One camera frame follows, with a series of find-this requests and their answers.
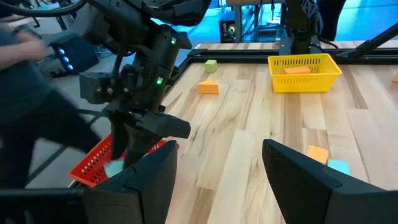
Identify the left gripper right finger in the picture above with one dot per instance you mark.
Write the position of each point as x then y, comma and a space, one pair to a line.
311, 199

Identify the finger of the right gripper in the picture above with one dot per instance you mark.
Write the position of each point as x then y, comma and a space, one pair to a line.
164, 127
127, 143

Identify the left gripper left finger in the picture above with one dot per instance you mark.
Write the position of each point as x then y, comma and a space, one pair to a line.
146, 193

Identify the teal foam block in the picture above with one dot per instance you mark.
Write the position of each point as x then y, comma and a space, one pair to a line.
113, 169
339, 167

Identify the orange foam cube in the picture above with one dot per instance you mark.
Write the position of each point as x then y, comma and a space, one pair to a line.
317, 154

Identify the orange foam wedge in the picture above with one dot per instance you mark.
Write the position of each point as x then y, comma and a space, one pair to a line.
207, 87

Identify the orange foam block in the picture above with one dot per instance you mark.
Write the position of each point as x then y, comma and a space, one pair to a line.
395, 76
297, 70

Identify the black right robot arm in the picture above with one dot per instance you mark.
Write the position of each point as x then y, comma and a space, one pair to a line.
155, 46

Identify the red plastic basket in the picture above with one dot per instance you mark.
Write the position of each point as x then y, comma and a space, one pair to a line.
93, 165

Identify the black device with blue lights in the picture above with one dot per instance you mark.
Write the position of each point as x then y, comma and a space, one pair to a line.
81, 53

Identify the green foam cube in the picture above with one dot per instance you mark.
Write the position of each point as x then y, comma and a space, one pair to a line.
211, 66

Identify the black computer box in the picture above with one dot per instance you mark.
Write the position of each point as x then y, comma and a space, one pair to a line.
225, 31

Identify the person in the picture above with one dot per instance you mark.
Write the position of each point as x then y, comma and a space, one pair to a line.
25, 102

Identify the yellow plastic basket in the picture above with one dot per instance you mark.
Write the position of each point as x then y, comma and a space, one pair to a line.
298, 84

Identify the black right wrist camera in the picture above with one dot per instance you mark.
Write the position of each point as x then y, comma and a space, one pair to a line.
96, 88

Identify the black aluminium table frame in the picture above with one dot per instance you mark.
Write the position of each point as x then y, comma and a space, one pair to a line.
242, 57

